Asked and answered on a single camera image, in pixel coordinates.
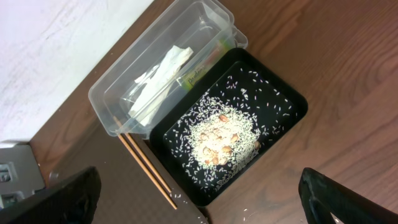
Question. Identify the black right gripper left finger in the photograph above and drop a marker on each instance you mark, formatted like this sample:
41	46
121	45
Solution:
72	200

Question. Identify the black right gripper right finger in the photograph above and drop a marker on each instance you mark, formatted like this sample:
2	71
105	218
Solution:
323	200

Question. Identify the wooden chopstick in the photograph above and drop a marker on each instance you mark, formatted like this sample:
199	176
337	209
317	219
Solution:
146	171
146	158

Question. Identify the rice and shell waste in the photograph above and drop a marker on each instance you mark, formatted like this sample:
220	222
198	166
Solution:
226	127

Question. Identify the white paper napkin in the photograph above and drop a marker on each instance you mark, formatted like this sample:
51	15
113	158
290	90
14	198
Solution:
142	110

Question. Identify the green foil wrapper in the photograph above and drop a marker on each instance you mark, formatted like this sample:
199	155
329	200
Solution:
204	64

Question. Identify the dark brown serving tray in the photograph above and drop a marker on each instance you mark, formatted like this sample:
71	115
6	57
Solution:
127	194

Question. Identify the grey dish rack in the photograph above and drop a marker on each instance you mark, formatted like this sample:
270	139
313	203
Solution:
20	175

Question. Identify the clear plastic bin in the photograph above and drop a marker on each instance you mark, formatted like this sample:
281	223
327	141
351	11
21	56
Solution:
197	24

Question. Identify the black plastic bin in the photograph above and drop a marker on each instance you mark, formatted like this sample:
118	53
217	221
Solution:
234	61

